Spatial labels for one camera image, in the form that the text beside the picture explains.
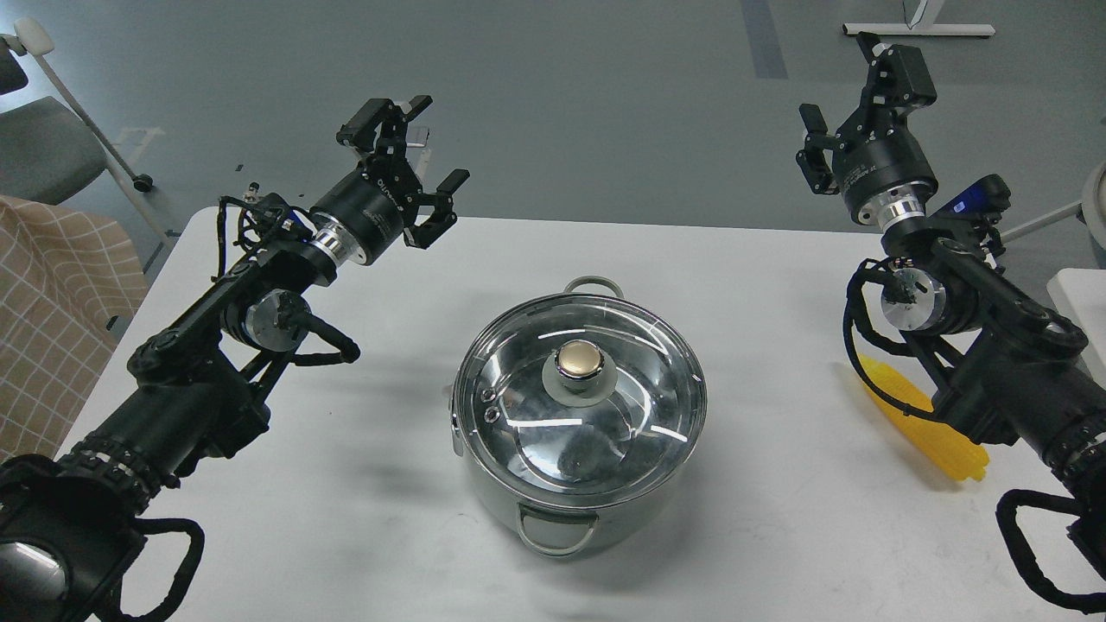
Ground beige checkered cloth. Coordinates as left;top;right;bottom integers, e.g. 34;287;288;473
1;196;149;458

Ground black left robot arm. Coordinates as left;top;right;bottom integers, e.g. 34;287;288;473
3;95;469;621

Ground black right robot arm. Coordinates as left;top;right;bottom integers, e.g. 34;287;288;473
797;32;1105;614

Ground yellow plastic corn cob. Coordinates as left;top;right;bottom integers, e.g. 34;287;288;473
860;354;990;483

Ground grey office chair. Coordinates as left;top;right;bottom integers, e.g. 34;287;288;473
1;17;176;245

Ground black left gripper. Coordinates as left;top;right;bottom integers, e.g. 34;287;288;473
309;95;470;265

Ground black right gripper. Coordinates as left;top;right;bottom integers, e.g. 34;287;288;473
797;32;938;225

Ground glass pot lid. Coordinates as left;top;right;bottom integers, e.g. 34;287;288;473
453;293;708;510

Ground white desk leg base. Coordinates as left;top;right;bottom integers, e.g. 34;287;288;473
839;1;997;39

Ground stainless steel pot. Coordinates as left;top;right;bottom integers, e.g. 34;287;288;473
448;276;708;558

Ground white side table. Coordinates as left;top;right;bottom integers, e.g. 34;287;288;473
1047;268;1105;382

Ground white chair on right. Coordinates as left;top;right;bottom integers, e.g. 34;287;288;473
1000;160;1105;270

